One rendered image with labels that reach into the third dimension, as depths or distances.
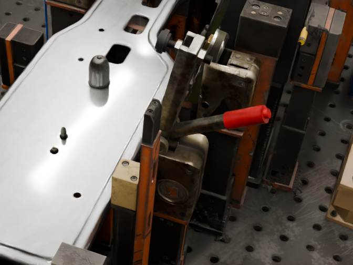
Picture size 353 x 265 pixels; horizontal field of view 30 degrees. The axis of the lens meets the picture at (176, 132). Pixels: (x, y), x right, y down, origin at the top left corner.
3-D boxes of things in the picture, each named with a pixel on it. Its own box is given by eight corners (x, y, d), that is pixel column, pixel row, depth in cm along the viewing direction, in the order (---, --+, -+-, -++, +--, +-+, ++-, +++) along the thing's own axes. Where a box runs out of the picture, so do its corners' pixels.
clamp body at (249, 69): (183, 191, 126) (207, 32, 100) (241, 209, 124) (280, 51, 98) (168, 227, 119) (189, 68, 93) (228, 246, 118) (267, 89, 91)
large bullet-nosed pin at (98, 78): (93, 80, 103) (93, 47, 98) (112, 86, 102) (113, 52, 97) (85, 93, 100) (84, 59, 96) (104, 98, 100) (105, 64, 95)
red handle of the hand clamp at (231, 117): (158, 116, 86) (269, 94, 78) (166, 129, 87) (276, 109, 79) (147, 138, 83) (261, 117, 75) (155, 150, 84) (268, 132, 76)
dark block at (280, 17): (212, 180, 128) (247, -4, 98) (247, 191, 127) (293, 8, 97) (205, 199, 124) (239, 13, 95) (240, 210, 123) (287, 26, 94)
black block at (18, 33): (15, 134, 132) (0, 12, 112) (64, 149, 131) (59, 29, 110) (-5, 161, 127) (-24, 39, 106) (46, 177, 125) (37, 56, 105)
